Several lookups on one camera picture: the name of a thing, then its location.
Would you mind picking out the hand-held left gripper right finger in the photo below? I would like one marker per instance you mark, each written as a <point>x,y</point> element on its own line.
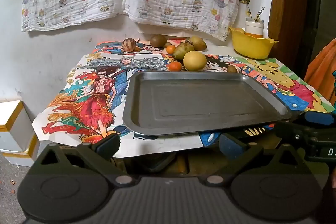
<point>229,148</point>

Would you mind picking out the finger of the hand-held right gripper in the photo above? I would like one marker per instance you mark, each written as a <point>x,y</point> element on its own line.
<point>317,118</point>
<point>262,132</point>

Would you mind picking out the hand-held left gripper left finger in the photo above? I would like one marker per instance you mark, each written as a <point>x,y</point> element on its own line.
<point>107,147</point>

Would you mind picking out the metal tray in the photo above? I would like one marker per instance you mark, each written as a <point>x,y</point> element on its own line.
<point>197,103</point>

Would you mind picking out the small brown kiwi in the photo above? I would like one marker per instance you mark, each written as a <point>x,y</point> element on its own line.
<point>167,44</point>
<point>232,69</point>

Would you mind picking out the round yellow pear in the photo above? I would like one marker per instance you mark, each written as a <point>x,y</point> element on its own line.
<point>194,60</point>

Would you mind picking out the small orange mandarin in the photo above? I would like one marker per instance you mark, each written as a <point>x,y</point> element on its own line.
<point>171,49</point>
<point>175,66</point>

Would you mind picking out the small reddish-brown fruit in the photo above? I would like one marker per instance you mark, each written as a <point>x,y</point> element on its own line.
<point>137,48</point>

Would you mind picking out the small striped brown fruit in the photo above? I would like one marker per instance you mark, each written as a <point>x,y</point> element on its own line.
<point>129,44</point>

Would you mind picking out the green pear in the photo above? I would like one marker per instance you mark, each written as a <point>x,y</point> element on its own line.
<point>181,53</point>

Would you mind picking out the yellow-brown speckled pear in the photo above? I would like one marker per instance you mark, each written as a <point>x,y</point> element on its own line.
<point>198,43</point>

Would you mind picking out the large brown kiwi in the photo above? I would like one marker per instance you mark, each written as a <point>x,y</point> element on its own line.
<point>158,40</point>

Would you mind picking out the orange cloth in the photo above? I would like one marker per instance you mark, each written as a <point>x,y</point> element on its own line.
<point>323,71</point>

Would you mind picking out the yellow plastic bowl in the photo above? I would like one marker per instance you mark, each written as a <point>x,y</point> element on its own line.
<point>250,48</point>

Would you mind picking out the white box with gold trim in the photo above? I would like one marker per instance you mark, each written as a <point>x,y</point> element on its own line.
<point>13,119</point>
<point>18,148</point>

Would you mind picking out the white and orange jar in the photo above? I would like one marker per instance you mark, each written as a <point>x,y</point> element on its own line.
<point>254,27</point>

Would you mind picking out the dried twig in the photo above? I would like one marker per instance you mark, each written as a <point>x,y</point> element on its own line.
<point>256,14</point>

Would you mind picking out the wooden door frame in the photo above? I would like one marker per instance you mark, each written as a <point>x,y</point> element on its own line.
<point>286,3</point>

